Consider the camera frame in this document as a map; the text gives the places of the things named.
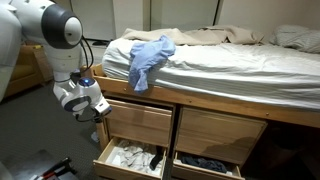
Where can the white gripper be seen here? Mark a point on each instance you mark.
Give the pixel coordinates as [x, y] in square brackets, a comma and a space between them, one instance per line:
[103, 108]

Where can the tall wooden drawer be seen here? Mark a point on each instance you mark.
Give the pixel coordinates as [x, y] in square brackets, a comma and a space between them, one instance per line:
[216, 133]
[140, 123]

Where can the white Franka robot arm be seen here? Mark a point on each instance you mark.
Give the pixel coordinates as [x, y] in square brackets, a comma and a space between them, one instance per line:
[30, 16]

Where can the shallow drawer with white clothes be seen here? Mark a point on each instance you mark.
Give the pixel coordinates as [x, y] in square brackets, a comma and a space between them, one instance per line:
[110, 170]

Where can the shallow drawer with dark clothes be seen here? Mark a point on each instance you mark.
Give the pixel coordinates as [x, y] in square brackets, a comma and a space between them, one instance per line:
[190, 175]

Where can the white crumpled clothes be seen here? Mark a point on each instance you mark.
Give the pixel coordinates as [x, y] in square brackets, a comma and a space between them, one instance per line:
[136, 155]

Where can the black sock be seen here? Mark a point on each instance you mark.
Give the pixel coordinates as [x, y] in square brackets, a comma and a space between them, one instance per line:
[156, 161]

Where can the light blue shirt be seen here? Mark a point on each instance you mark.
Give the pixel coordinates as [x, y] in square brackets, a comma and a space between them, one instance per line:
[146, 56]

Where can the black robot table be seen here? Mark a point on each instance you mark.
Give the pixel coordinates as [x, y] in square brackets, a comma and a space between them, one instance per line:
[20, 166]

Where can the white closet door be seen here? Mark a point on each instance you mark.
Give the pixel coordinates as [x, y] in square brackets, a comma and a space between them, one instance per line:
[93, 20]
[183, 15]

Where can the dark blue clothes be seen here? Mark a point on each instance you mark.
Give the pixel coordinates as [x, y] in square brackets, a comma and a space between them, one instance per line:
[206, 163]

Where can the beige blanket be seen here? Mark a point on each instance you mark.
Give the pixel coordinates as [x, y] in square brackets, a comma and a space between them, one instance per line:
[206, 35]

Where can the mattress with white sheet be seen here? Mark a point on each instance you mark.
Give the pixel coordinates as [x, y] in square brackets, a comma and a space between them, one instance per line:
[233, 73]

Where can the grey pillow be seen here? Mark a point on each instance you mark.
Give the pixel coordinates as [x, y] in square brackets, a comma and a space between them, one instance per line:
[296, 38]

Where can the wooden bed frame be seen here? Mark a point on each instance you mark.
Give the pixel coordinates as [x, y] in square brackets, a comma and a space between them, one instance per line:
[216, 105]

